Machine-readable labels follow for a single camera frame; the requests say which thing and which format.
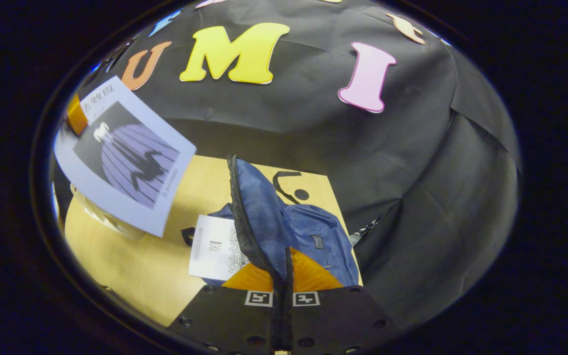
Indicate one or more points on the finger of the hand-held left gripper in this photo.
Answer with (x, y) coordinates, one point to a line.
(76, 116)

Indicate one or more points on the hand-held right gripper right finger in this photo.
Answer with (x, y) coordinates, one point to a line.
(343, 320)

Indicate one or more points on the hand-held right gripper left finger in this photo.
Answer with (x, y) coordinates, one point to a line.
(225, 320)

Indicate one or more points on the plain white cover book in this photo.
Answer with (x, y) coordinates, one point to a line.
(212, 256)

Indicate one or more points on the white bookshelf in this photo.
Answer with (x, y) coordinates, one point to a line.
(101, 217)

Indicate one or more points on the blue schoolbag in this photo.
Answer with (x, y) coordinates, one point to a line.
(264, 217)

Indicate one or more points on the black backdrop cloth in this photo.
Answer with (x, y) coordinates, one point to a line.
(313, 133)

